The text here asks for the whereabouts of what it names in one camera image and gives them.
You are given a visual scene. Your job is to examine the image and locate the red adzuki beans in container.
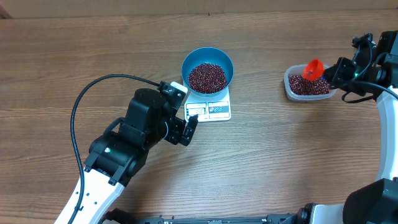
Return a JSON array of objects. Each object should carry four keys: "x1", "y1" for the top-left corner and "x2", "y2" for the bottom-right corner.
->
[{"x1": 288, "y1": 75, "x2": 329, "y2": 95}]

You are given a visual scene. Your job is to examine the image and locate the teal blue bowl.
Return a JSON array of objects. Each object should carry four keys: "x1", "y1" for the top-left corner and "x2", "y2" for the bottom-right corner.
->
[{"x1": 182, "y1": 47, "x2": 234, "y2": 94}]

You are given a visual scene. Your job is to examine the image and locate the orange measuring scoop blue handle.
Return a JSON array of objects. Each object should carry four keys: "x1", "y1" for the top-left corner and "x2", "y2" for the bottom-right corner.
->
[{"x1": 302, "y1": 58, "x2": 325, "y2": 81}]

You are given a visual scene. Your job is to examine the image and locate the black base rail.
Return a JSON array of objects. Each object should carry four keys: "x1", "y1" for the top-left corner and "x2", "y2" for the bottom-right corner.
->
[{"x1": 99, "y1": 203, "x2": 315, "y2": 224}]

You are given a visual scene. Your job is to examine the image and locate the white digital kitchen scale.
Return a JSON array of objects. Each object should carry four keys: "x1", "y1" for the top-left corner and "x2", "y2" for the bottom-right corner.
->
[{"x1": 184, "y1": 87, "x2": 231, "y2": 123}]

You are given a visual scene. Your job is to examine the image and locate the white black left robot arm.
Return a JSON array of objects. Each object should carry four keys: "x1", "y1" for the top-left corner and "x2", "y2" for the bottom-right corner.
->
[{"x1": 56, "y1": 82, "x2": 198, "y2": 223}]

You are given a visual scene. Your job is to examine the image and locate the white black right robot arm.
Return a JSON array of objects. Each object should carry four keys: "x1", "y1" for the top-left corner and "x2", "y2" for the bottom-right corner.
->
[{"x1": 285, "y1": 30, "x2": 397, "y2": 223}]

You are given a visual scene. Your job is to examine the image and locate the red adzuki beans in bowl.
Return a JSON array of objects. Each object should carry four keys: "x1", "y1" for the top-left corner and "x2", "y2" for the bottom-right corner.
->
[{"x1": 188, "y1": 63, "x2": 228, "y2": 94}]

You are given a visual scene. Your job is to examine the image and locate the clear plastic bean container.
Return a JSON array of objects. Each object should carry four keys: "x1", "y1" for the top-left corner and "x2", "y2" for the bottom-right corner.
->
[{"x1": 284, "y1": 64, "x2": 337, "y2": 101}]

